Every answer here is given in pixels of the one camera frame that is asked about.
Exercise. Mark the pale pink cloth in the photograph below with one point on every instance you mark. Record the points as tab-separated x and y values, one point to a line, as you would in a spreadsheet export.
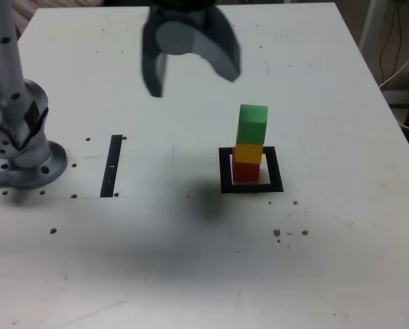
22	12

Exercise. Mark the black tape square outline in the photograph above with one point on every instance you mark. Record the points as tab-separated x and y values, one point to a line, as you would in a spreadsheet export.
224	171

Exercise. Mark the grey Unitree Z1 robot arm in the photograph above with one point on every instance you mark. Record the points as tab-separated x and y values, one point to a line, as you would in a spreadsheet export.
5	68

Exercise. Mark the green cube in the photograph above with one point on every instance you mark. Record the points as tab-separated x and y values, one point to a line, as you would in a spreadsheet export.
252	130

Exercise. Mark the black tape strip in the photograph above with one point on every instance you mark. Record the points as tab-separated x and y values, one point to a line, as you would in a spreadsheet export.
110	154

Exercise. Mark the red cube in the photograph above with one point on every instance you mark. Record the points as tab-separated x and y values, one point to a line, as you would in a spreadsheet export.
245	173

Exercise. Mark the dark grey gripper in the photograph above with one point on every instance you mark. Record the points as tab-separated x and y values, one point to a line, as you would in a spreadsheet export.
183	13

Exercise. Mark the yellow cube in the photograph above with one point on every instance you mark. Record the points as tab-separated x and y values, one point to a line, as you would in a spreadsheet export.
248	154

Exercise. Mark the white metal post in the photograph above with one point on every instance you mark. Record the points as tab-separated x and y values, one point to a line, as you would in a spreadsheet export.
370	31

